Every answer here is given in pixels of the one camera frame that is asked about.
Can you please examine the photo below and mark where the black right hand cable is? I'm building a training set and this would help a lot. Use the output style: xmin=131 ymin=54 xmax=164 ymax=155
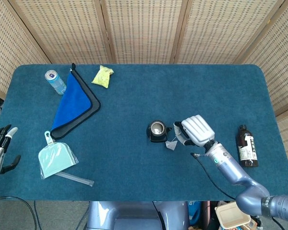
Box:
xmin=191 ymin=152 xmax=237 ymax=201

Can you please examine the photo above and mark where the blue carpet table mat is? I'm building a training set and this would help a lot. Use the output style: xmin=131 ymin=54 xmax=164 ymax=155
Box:
xmin=0 ymin=63 xmax=288 ymax=202

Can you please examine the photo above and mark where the blue-grey robot torso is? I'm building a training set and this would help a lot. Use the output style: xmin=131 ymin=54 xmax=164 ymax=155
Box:
xmin=86 ymin=201 xmax=190 ymax=230

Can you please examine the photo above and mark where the blue plastic snack packet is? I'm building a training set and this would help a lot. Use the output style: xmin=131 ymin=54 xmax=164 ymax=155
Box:
xmin=187 ymin=201 xmax=202 ymax=227

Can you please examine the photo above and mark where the yellow snack packet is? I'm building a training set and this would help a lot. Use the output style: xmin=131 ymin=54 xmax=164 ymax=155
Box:
xmin=91 ymin=65 xmax=114 ymax=89

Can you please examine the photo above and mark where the beige cardboard box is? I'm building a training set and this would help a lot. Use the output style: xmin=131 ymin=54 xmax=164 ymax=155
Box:
xmin=215 ymin=202 xmax=252 ymax=230

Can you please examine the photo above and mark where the brown bottle with white label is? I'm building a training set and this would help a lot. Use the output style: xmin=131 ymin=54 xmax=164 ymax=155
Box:
xmin=235 ymin=124 xmax=259 ymax=168

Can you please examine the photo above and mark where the woven wicker folding screen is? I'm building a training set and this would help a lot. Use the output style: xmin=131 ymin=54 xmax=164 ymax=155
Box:
xmin=0 ymin=0 xmax=288 ymax=154

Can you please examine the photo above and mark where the blue and grey folded cloth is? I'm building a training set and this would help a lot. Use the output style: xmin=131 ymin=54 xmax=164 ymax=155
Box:
xmin=49 ymin=63 xmax=101 ymax=140

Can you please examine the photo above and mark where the tea bag with string tag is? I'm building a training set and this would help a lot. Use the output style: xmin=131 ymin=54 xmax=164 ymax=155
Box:
xmin=165 ymin=135 xmax=178 ymax=151

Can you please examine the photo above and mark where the black mug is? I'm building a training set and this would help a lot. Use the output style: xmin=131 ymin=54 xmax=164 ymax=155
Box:
xmin=146 ymin=120 xmax=173 ymax=144

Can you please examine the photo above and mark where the mint green dustpan in wrap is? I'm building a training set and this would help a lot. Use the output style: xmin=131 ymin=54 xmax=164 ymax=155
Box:
xmin=37 ymin=130 xmax=79 ymax=180

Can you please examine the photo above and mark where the black floor cable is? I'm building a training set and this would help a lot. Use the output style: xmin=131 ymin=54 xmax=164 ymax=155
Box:
xmin=0 ymin=195 xmax=36 ymax=230

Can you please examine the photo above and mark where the clear plastic wrapped handle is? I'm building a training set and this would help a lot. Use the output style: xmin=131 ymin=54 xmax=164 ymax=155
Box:
xmin=55 ymin=170 xmax=95 ymax=187

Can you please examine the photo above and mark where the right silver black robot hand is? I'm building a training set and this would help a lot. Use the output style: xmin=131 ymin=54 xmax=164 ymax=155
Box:
xmin=173 ymin=114 xmax=216 ymax=148

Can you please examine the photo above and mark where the light blue drink can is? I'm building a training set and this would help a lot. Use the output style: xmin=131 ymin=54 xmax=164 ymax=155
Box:
xmin=44 ymin=69 xmax=67 ymax=95

